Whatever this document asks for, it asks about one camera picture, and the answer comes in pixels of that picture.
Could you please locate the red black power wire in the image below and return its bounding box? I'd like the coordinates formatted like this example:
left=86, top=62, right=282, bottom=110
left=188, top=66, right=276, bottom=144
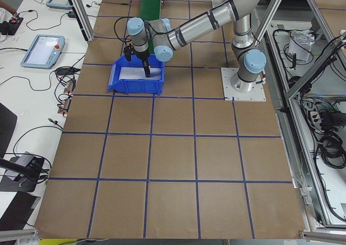
left=99, top=1, right=141, bottom=6

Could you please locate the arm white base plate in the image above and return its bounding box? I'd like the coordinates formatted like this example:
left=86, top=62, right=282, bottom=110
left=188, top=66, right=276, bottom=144
left=221, top=68, right=266, bottom=102

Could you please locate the near teach pendant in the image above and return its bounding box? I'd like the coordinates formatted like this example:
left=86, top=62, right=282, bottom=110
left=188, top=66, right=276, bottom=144
left=21, top=35, right=65, bottom=69

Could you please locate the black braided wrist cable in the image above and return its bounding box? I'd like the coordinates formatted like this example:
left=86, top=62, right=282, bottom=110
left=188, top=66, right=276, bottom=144
left=113, top=17, right=133, bottom=44

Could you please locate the teach pendant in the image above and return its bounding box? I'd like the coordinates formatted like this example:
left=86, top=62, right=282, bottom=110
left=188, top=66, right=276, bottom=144
left=21, top=35, right=65, bottom=69
left=45, top=0, right=71, bottom=10

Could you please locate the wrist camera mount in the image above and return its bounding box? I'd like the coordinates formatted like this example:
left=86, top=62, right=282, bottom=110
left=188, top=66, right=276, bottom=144
left=123, top=43, right=134, bottom=62

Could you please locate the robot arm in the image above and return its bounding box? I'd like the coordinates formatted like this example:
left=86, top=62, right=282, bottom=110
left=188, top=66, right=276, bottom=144
left=124, top=0, right=267, bottom=93

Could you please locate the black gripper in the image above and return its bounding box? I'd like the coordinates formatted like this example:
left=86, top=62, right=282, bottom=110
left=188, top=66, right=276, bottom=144
left=135, top=50, right=150, bottom=77

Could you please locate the far teach pendant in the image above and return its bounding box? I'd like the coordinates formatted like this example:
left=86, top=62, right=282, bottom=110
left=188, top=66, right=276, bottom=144
left=45, top=0, right=71, bottom=10

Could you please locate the green conveyor belt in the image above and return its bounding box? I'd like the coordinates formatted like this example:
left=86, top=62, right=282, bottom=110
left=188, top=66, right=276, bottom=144
left=139, top=0, right=164, bottom=55

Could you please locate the blue source bin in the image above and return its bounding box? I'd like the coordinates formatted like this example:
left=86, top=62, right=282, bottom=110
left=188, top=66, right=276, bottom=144
left=108, top=54, right=164, bottom=95

